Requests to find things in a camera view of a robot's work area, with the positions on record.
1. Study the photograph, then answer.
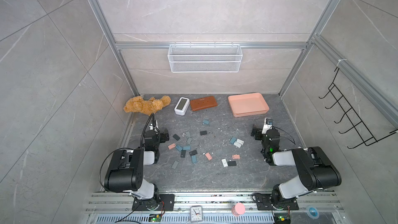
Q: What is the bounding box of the blue tape roll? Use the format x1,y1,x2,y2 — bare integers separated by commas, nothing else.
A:
306,206,320,219

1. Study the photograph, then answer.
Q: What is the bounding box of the black wire hook rack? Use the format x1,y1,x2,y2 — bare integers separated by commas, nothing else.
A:
318,68,398,149

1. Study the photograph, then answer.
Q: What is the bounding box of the black eraser front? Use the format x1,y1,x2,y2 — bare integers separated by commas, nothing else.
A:
227,161,237,167

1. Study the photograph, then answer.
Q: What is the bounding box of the pink eraser centre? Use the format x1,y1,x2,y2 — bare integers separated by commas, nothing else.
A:
205,152,212,161

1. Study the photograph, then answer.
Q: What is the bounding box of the white digital clock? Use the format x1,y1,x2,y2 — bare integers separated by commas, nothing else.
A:
174,97,190,116

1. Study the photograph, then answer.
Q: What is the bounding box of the brown teddy bear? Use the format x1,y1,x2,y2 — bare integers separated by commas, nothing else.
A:
123,95,171,116

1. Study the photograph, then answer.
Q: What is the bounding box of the pink round cap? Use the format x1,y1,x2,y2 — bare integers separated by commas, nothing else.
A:
231,203,246,217

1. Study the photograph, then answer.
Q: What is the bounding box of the grey eraser front left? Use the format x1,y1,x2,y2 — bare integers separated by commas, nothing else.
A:
172,161,179,170

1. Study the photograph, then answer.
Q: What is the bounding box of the white wire mesh basket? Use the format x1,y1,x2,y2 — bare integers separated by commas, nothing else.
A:
167,44,243,73

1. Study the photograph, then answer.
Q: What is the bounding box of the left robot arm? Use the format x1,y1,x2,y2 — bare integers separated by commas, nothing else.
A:
98,113,170,205

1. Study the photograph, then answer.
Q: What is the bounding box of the white eraser front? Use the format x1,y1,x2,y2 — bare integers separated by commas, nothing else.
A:
221,159,228,167

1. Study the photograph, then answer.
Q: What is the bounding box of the brown leather case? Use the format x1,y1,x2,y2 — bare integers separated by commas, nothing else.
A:
190,95,218,112

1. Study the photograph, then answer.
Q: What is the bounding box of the pink eraser left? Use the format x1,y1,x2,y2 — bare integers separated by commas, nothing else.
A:
168,143,176,149

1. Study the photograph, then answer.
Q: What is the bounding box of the pink storage tray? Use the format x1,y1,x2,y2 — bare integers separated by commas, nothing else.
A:
228,93,269,117

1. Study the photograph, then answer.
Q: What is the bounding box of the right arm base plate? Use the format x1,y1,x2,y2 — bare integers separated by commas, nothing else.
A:
252,193,299,211

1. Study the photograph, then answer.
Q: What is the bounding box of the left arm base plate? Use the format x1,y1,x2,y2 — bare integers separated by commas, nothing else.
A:
132,194,175,211

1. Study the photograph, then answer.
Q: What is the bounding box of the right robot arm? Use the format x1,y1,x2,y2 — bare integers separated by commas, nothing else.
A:
251,125,342,209

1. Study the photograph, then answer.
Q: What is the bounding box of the small analog clock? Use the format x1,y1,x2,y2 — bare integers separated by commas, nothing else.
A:
190,205,204,223

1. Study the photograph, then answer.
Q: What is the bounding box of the teal eraser near tray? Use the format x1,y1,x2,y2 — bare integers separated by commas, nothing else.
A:
230,137,237,144

